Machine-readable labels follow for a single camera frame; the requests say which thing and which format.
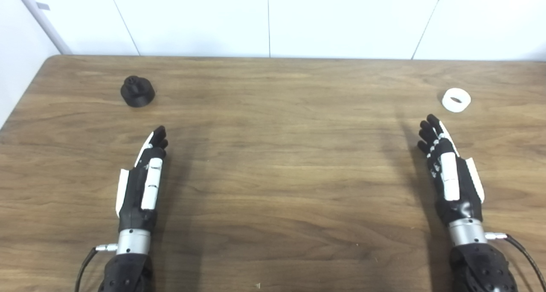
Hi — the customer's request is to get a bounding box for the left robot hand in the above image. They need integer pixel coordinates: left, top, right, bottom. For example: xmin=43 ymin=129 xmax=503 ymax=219
xmin=115 ymin=126 xmax=169 ymax=233

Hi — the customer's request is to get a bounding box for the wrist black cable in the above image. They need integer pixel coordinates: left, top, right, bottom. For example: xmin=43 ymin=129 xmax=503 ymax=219
xmin=485 ymin=232 xmax=546 ymax=292
xmin=75 ymin=243 xmax=118 ymax=292

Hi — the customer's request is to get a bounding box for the grey wall corner trim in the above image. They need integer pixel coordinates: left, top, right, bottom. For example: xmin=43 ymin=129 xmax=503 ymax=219
xmin=11 ymin=0 xmax=72 ymax=55

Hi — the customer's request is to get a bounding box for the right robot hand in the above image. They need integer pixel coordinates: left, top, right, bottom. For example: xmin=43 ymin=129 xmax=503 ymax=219
xmin=417 ymin=114 xmax=486 ymax=227

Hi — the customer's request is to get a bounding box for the white ring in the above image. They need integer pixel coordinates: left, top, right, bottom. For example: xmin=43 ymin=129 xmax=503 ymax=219
xmin=441 ymin=88 xmax=472 ymax=113

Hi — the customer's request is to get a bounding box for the round black part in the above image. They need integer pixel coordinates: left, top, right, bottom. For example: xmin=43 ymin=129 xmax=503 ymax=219
xmin=120 ymin=76 xmax=156 ymax=108

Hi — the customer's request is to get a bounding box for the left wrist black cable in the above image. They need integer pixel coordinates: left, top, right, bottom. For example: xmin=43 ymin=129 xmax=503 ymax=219
xmin=75 ymin=243 xmax=118 ymax=292

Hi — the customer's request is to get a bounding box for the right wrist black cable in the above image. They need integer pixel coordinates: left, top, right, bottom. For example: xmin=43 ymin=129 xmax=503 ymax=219
xmin=485 ymin=232 xmax=546 ymax=292

